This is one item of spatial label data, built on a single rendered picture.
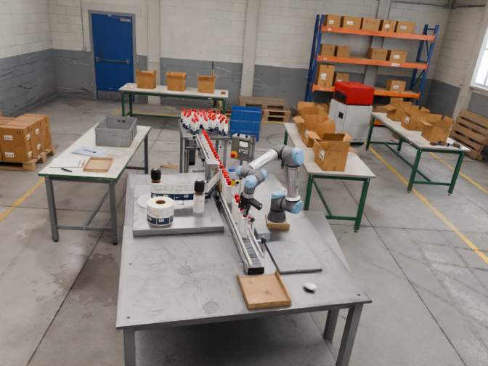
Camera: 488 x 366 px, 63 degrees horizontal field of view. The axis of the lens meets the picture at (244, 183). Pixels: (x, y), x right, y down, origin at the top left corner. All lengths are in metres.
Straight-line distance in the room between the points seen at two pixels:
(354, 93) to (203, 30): 4.22
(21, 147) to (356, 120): 6.08
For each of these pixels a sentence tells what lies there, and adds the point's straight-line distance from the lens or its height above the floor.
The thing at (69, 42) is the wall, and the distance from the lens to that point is 11.26.
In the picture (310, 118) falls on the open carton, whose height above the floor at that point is 1.10.
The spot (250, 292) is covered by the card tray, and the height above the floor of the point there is 0.83.
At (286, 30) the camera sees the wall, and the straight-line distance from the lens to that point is 10.62.
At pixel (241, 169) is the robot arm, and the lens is 2.67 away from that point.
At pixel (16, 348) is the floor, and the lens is 3.54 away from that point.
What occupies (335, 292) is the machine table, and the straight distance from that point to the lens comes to 2.62.
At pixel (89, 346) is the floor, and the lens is 3.40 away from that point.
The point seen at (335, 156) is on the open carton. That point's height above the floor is 0.96.
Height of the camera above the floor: 2.38
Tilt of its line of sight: 23 degrees down
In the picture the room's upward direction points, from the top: 5 degrees clockwise
